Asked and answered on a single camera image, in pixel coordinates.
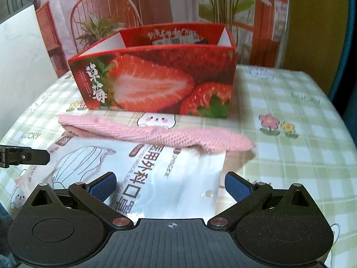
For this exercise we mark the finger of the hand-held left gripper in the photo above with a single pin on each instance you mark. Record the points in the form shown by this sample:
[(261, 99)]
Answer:
[(25, 156)]

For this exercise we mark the white face mask packet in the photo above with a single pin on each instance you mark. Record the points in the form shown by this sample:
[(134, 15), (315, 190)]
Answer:
[(167, 178)]

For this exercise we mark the red strawberry print cardboard box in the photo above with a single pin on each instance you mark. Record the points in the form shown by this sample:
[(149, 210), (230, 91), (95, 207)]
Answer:
[(156, 83)]

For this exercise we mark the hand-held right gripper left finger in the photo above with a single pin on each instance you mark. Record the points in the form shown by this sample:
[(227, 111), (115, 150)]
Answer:
[(104, 184)]

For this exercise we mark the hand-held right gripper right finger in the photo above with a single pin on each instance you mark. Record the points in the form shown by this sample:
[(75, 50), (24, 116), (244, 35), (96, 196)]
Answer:
[(237, 186)]

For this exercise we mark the printed backdrop cloth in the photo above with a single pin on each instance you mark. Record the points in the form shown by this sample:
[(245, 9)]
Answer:
[(173, 2)]

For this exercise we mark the pink knitted towel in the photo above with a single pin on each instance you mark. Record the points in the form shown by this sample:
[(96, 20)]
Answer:
[(167, 136)]

